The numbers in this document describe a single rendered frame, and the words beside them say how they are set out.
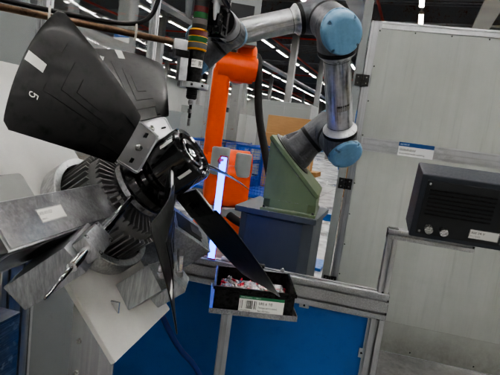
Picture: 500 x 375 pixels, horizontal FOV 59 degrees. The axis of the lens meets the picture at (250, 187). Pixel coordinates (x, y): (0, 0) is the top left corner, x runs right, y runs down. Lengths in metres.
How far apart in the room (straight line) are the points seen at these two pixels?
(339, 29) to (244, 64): 3.73
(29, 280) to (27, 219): 0.10
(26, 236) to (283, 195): 1.05
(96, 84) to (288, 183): 0.92
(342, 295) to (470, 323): 1.75
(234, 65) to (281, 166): 3.50
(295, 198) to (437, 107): 1.44
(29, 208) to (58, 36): 0.28
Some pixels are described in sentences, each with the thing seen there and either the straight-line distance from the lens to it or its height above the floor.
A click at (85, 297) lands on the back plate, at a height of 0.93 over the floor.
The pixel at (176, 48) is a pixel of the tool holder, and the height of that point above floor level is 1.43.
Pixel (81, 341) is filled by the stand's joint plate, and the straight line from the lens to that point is 1.02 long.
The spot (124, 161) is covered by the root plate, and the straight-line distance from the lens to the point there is 0.87.
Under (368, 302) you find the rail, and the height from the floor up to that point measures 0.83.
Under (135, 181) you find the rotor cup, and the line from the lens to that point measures 0.89.
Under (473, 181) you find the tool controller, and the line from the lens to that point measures 1.30.
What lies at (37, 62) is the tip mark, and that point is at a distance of 0.76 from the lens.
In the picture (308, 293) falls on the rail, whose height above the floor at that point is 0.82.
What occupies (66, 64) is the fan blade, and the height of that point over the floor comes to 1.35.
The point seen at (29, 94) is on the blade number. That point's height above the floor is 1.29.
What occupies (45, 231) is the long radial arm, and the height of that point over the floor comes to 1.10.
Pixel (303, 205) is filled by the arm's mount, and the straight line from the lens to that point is 1.58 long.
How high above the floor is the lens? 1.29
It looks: 8 degrees down
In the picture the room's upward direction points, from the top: 8 degrees clockwise
